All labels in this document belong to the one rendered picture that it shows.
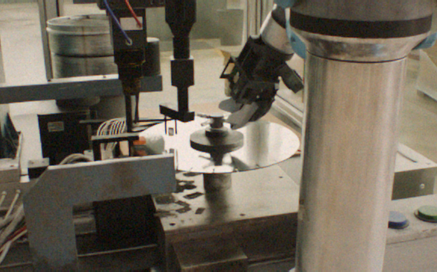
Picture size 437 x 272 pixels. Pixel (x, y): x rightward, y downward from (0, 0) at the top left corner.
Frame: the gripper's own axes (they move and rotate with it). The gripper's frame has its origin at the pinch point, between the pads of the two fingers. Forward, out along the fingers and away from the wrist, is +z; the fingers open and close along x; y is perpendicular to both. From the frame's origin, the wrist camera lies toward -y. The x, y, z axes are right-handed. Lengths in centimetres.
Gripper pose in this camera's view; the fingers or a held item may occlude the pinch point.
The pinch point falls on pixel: (237, 124)
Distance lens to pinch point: 108.4
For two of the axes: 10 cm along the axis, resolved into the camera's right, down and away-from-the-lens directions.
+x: 4.3, 7.2, -5.5
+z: -4.1, 7.0, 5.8
